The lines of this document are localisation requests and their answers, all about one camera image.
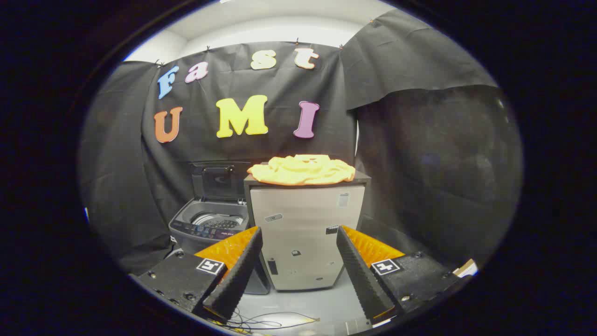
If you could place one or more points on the beige cabinet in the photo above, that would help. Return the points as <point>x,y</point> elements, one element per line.
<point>303,224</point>

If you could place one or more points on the dark washing machine lid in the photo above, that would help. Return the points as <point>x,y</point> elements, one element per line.
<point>219,182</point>

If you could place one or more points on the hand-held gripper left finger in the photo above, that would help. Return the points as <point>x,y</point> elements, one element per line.
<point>235,280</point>

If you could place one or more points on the black backdrop cloth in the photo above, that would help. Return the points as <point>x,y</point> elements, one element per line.
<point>289,121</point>

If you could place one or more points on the orange garment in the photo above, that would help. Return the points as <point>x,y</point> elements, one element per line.
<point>303,171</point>

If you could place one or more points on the grey washing machine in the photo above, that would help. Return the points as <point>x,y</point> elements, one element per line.
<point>186,231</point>

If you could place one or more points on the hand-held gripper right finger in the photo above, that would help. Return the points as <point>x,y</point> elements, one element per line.
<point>361,280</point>

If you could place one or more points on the cardboard box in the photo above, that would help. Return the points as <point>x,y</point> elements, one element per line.
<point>467,268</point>

